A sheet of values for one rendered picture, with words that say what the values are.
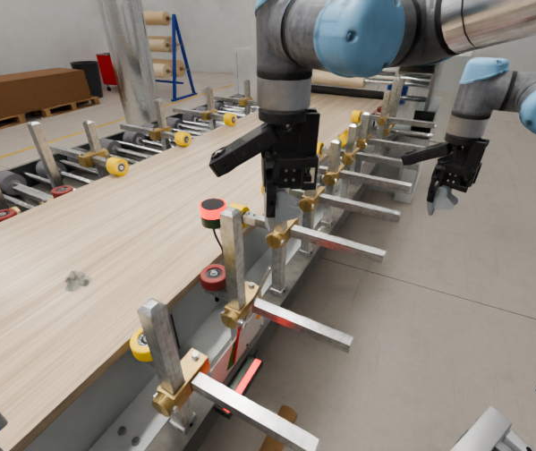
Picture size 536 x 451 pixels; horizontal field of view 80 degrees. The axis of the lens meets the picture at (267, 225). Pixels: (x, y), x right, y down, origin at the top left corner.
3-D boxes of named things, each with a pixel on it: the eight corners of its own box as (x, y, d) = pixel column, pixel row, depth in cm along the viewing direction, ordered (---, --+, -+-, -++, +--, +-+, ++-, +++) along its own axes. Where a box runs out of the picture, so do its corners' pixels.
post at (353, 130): (344, 212, 174) (359, 123, 147) (343, 216, 171) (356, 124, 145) (338, 211, 175) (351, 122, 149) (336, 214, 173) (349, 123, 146)
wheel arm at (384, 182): (410, 190, 130) (412, 182, 128) (408, 193, 127) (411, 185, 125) (297, 166, 150) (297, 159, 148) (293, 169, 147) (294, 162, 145)
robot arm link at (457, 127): (446, 115, 69) (457, 109, 74) (439, 136, 72) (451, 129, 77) (484, 122, 65) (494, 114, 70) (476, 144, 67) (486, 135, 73)
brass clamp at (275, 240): (299, 230, 107) (300, 216, 105) (281, 251, 97) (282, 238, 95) (283, 225, 110) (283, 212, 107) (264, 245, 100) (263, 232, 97)
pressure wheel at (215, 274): (235, 296, 99) (233, 268, 93) (220, 314, 93) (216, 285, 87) (214, 287, 102) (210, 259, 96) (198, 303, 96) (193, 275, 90)
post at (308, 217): (310, 261, 136) (320, 152, 109) (307, 266, 133) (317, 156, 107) (302, 259, 137) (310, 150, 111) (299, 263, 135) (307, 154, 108)
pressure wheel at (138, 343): (172, 348, 83) (164, 318, 77) (175, 375, 77) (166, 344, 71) (140, 357, 81) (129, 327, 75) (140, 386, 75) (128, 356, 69)
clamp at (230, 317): (261, 299, 95) (261, 286, 92) (236, 332, 85) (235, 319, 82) (245, 292, 97) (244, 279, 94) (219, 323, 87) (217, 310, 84)
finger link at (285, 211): (300, 240, 55) (303, 192, 50) (266, 242, 55) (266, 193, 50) (297, 230, 58) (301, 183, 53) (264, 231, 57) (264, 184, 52)
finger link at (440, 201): (445, 225, 79) (457, 192, 74) (421, 217, 83) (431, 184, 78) (449, 221, 81) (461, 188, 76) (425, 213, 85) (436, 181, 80)
